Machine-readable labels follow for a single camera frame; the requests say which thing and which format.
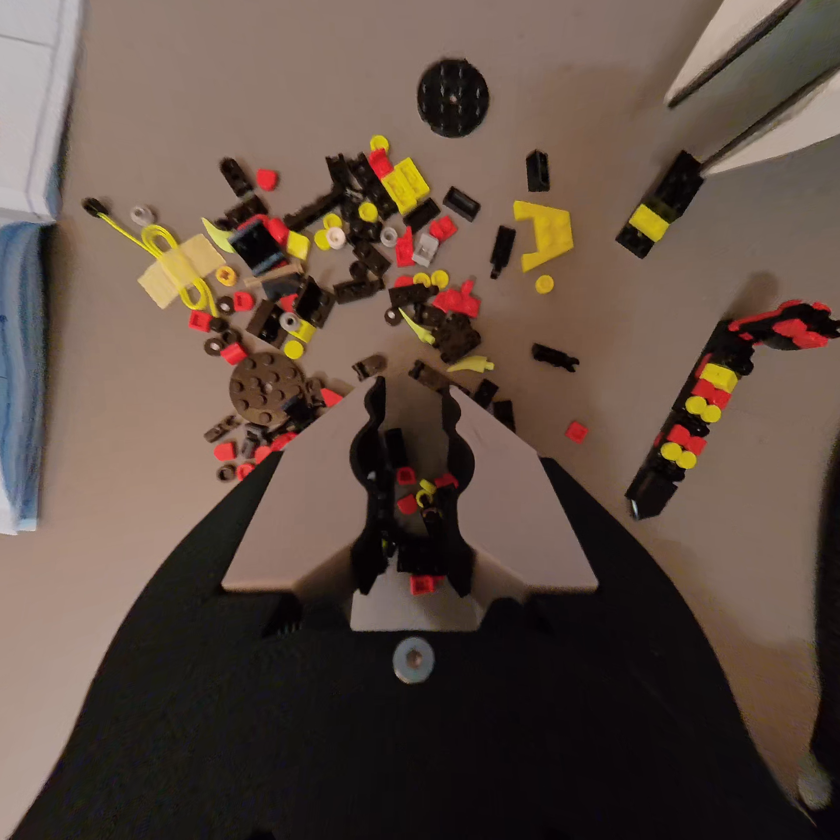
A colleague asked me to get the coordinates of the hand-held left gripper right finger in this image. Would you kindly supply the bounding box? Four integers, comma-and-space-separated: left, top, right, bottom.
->
441, 384, 599, 614

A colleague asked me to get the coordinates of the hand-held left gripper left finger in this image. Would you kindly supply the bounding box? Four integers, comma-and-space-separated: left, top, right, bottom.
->
222, 375, 388, 614

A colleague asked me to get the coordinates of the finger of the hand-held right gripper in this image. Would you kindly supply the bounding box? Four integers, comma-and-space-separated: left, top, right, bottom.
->
699, 66, 840, 177
664, 0, 821, 109

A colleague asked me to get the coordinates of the long black red yellow lego assembly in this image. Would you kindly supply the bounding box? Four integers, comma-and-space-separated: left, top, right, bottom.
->
623, 300, 840, 521

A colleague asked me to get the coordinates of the pile of lego pieces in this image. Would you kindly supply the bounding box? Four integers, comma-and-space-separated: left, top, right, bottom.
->
80, 134, 519, 595

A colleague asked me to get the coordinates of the black lego clip piece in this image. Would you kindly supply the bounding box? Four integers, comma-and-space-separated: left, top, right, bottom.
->
532, 343, 580, 373

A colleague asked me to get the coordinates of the yellow wedge lego plate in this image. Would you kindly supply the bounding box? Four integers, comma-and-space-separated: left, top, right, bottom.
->
513, 200, 575, 273

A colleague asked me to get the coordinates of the dark round lego plate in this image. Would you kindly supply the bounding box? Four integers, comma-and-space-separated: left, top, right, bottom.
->
416, 58, 490, 139

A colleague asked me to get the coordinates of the lego instruction booklet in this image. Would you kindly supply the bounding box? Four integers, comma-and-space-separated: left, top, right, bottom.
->
0, 0, 86, 536

